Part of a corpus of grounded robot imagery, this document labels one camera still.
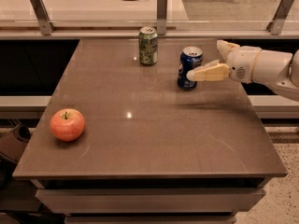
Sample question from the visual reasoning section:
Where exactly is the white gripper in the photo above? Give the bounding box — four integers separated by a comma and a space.
186, 40, 262, 83

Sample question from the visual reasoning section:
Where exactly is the blue pepsi can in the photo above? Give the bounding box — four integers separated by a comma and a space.
178, 46, 203, 91

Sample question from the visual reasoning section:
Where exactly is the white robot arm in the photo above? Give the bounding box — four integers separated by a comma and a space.
187, 40, 299, 101

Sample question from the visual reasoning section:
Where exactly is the green soda can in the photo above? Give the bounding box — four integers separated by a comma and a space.
138, 27, 158, 65

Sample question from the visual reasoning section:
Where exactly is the red apple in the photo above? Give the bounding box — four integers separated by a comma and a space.
50, 108, 85, 142

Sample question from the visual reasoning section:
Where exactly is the grey upper drawer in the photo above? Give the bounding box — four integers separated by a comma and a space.
36, 188, 265, 215

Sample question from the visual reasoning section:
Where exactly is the grey drawer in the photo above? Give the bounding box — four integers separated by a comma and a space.
36, 188, 265, 215
64, 216, 235, 224

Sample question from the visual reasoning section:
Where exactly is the grey lower drawer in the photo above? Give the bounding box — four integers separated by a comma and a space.
64, 216, 235, 224

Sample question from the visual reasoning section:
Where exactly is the right metal railing bracket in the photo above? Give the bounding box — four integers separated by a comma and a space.
266, 0, 295, 35

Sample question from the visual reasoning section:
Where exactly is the metal railing bracket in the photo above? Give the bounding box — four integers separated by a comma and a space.
266, 0, 295, 35
156, 0, 168, 35
30, 0, 55, 35

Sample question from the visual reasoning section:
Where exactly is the middle metal railing bracket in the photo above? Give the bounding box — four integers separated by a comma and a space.
156, 0, 168, 35

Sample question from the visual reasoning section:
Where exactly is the left metal railing bracket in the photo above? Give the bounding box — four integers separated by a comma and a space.
30, 0, 55, 35

